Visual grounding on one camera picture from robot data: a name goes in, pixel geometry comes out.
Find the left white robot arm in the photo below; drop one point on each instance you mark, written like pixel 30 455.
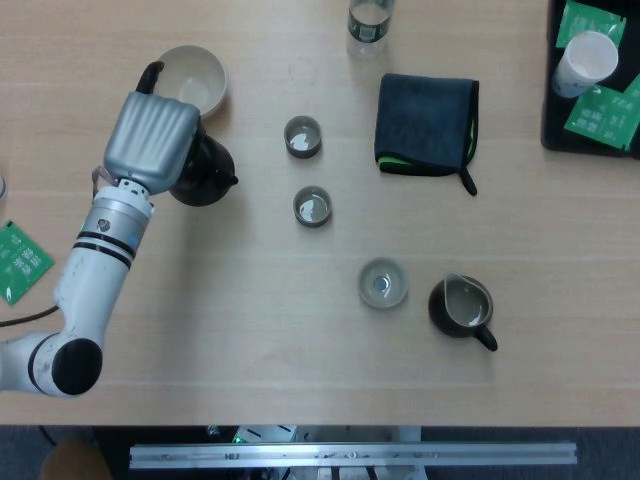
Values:
pixel 95 280

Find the white paper cup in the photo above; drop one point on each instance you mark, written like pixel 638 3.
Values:
pixel 590 57

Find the beige bowl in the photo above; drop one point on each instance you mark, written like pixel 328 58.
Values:
pixel 200 82

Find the black plastic tray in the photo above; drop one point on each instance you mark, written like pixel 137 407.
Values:
pixel 550 130

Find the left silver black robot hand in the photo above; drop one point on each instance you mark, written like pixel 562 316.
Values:
pixel 150 140

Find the dark cylindrical teacup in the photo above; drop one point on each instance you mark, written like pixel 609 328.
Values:
pixel 302 140
pixel 312 207

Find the dark ceramic pitcher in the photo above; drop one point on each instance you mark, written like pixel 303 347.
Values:
pixel 462 305

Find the green tea packet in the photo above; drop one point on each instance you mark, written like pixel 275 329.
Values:
pixel 600 117
pixel 22 262
pixel 634 97
pixel 582 17

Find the clear plastic water bottle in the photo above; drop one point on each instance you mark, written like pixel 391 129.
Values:
pixel 369 30

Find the aluminium profile rail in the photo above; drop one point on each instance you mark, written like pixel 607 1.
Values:
pixel 350 454

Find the black cast iron teapot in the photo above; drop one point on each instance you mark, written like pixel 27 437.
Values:
pixel 210 175

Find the grey folded microfiber cloth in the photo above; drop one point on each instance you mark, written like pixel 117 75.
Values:
pixel 425 120

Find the white round object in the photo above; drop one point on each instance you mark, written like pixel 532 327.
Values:
pixel 2 190

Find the orange object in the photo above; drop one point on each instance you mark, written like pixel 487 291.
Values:
pixel 75 462

